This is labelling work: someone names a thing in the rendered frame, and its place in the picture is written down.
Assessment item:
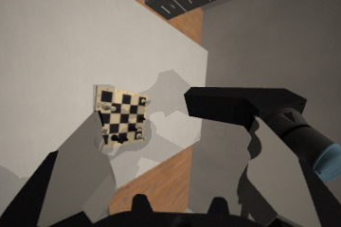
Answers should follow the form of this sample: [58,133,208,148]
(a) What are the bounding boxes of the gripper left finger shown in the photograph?
[0,110,117,227]

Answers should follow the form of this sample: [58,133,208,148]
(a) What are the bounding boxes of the white knight chess piece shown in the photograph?
[101,128,109,134]

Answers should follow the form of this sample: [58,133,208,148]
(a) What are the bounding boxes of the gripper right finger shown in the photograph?
[237,116,341,227]

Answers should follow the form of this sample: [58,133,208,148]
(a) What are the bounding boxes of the chessboard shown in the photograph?
[95,85,149,148]

